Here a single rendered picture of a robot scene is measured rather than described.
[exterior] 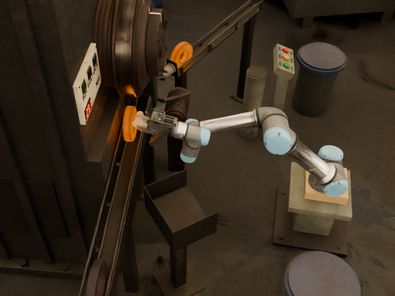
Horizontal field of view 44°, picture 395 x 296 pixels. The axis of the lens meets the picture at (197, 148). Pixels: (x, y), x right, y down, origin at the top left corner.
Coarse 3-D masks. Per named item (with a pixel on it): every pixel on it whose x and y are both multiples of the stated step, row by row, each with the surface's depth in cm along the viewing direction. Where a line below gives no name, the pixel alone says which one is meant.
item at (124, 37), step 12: (120, 0) 189; (132, 0) 189; (120, 12) 187; (132, 12) 186; (120, 24) 186; (132, 24) 185; (120, 36) 186; (132, 36) 187; (120, 48) 187; (132, 48) 189; (120, 60) 189; (132, 60) 191; (120, 72) 193; (132, 72) 193; (120, 84) 198; (132, 84) 196
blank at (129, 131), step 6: (126, 108) 211; (132, 108) 212; (126, 114) 209; (132, 114) 212; (126, 120) 208; (126, 126) 208; (132, 126) 219; (126, 132) 209; (132, 132) 214; (126, 138) 212; (132, 138) 215
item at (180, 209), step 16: (176, 176) 211; (144, 192) 207; (160, 192) 213; (176, 192) 217; (160, 208) 212; (176, 208) 212; (192, 208) 213; (160, 224) 201; (176, 224) 207; (192, 224) 193; (208, 224) 199; (176, 240) 194; (192, 240) 201; (176, 256) 229; (160, 272) 257; (176, 272) 240; (192, 272) 257; (160, 288) 251; (176, 288) 251; (192, 288) 251
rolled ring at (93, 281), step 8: (96, 264) 175; (104, 264) 180; (96, 272) 172; (104, 272) 183; (88, 280) 170; (96, 280) 170; (104, 280) 184; (88, 288) 169; (96, 288) 171; (104, 288) 184
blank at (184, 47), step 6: (180, 42) 266; (186, 42) 268; (174, 48) 264; (180, 48) 264; (186, 48) 268; (192, 48) 272; (174, 54) 264; (180, 54) 266; (186, 54) 272; (192, 54) 275; (174, 60) 265; (180, 60) 273
